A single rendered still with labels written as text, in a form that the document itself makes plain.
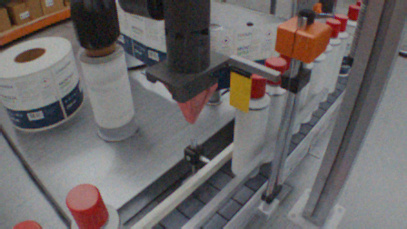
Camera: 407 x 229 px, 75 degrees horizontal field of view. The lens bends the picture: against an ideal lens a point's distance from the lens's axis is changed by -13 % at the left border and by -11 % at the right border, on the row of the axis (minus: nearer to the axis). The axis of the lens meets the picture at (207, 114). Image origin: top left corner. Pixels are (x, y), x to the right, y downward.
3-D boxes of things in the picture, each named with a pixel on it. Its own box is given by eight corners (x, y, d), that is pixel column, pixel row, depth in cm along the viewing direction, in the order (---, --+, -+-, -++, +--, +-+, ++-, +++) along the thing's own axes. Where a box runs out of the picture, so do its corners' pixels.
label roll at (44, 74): (60, 77, 82) (46, 31, 73) (99, 100, 73) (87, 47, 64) (-1, 111, 70) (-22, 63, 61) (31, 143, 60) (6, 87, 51)
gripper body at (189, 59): (144, 82, 39) (138, 30, 35) (196, 55, 45) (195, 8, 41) (179, 100, 36) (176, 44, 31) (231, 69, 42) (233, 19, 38)
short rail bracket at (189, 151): (194, 172, 61) (193, 127, 54) (205, 179, 60) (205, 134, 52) (183, 181, 59) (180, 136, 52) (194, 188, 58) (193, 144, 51)
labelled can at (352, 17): (333, 67, 87) (349, 2, 74) (350, 74, 84) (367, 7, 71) (327, 74, 84) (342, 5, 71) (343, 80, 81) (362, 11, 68)
